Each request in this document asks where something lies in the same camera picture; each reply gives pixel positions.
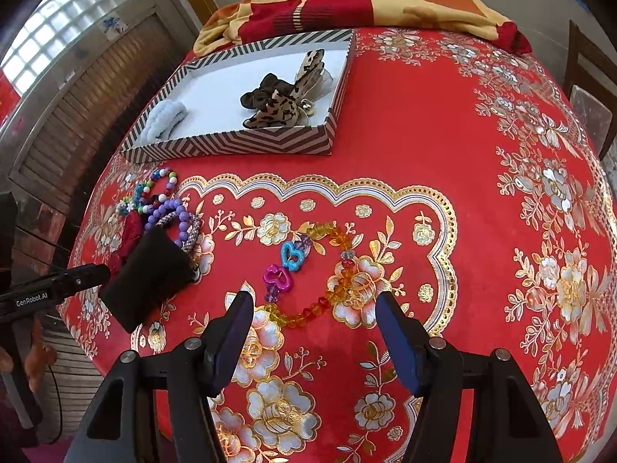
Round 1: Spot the red orange patterned blanket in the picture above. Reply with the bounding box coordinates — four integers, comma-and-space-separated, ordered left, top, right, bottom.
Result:
193, 0, 533, 56

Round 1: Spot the grey braided rope bracelet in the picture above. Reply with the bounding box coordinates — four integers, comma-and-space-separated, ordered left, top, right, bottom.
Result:
158, 210, 204, 254

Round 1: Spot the striped cardboard box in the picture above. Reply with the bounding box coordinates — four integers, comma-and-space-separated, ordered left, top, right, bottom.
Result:
120, 29, 357, 165

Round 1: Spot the brown scrunchie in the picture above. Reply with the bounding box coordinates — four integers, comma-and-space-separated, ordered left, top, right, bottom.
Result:
239, 73, 290, 112

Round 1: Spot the white fluffy scrunchie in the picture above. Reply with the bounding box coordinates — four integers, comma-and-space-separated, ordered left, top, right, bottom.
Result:
145, 100, 188, 144

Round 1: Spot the leopard print hair bow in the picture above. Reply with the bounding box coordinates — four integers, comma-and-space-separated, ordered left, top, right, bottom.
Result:
241, 48, 334, 130

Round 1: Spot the purple bead bracelet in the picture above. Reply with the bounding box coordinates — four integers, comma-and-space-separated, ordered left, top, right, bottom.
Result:
143, 198, 192, 248

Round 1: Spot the wooden slat panel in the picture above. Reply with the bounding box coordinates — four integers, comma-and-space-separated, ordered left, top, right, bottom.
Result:
10, 7, 196, 215

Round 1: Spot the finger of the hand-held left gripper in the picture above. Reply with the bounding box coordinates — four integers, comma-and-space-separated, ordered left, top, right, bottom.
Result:
58, 264, 111, 302

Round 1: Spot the glass block window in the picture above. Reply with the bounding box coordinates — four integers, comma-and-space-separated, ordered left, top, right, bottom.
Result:
0, 0, 133, 88

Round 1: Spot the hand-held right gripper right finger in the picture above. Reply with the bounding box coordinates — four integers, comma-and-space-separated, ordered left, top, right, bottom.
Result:
375, 292, 565, 463

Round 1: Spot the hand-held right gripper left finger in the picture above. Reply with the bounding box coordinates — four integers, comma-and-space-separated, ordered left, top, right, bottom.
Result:
62, 291, 255, 463

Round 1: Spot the wooden chair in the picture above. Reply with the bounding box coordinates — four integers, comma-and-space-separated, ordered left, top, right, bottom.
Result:
563, 19, 617, 161

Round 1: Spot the multicolour bead bracelet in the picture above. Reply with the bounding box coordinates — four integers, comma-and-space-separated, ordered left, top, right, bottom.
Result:
131, 168, 179, 214

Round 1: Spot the amber bead heart necklace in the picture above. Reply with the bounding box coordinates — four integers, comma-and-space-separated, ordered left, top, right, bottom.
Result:
261, 221, 368, 330

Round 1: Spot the red velvet hair bow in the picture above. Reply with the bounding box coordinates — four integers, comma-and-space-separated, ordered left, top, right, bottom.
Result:
107, 211, 151, 275

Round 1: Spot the red floral tablecloth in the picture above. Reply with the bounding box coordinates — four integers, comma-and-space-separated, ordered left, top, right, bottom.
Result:
58, 26, 617, 463

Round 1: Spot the black cloth headband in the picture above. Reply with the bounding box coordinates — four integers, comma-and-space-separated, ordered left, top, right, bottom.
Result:
99, 226, 192, 335

